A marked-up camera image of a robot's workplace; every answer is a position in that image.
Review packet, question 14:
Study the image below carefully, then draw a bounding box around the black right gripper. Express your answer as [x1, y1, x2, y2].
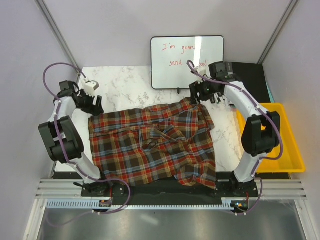
[188, 77, 219, 106]

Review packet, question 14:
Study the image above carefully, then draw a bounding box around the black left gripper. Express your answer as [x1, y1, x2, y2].
[76, 89, 104, 117]

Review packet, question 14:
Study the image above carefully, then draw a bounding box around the plaid long sleeve shirt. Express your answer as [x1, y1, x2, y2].
[88, 98, 216, 189]

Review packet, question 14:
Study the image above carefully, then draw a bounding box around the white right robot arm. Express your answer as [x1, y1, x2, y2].
[186, 60, 284, 197]

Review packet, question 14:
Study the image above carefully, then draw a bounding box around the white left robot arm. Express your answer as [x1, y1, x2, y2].
[38, 80, 110, 197]

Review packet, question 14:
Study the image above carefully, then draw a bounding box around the black flat box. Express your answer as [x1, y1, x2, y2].
[225, 62, 273, 103]

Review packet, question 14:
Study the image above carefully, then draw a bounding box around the small whiteboard with stand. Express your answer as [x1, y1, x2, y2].
[150, 35, 225, 90]

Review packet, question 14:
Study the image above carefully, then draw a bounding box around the yellow plastic bin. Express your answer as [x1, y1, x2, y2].
[236, 102, 307, 174]

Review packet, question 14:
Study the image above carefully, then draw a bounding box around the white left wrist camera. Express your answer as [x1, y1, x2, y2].
[83, 80, 100, 97]

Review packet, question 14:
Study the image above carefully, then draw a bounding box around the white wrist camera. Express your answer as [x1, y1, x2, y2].
[83, 80, 100, 97]
[191, 66, 207, 84]

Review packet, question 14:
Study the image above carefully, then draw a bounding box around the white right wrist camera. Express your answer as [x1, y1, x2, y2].
[191, 66, 207, 84]

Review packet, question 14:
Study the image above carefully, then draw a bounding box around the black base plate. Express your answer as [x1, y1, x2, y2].
[74, 177, 259, 205]

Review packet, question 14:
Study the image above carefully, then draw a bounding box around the aluminium extrusion rail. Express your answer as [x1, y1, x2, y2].
[35, 179, 307, 200]

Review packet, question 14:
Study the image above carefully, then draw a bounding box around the white slotted cable duct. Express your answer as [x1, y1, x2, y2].
[46, 199, 244, 211]

